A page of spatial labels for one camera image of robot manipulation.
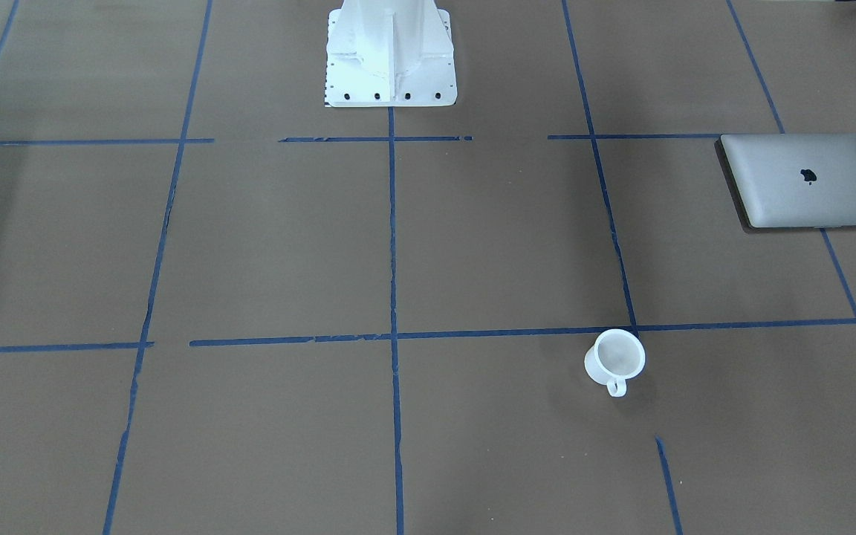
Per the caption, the grey closed laptop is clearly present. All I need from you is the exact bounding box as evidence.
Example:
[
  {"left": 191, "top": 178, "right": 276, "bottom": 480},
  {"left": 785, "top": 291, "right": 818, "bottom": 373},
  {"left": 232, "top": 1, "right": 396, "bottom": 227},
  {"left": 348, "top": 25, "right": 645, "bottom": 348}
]
[{"left": 718, "top": 133, "right": 856, "bottom": 230}]

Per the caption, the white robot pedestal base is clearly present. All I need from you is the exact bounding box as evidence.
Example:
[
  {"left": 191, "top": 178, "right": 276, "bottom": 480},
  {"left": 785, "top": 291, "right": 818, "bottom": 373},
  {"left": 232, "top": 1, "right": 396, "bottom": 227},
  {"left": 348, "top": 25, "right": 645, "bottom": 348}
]
[{"left": 324, "top": 1, "right": 458, "bottom": 108}]

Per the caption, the white ceramic cup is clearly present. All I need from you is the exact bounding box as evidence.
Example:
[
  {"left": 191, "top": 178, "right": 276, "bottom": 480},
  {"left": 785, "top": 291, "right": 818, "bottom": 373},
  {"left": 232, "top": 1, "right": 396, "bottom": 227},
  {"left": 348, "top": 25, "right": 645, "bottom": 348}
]
[{"left": 583, "top": 328, "right": 646, "bottom": 398}]

